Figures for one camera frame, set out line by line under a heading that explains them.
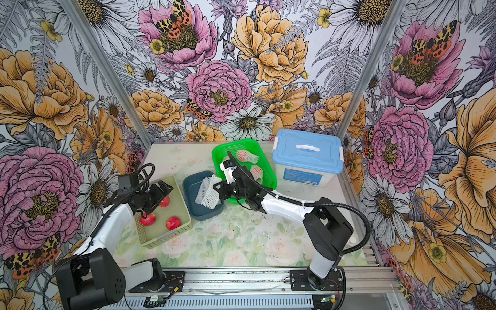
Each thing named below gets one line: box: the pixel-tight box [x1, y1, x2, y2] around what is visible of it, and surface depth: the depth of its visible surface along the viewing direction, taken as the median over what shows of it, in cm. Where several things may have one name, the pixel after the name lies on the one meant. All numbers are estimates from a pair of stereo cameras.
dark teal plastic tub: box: [182, 170, 225, 221], surface depth 100 cm
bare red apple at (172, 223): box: [165, 216, 182, 231], surface depth 86 cm
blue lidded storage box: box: [271, 128, 345, 188], surface depth 97 cm
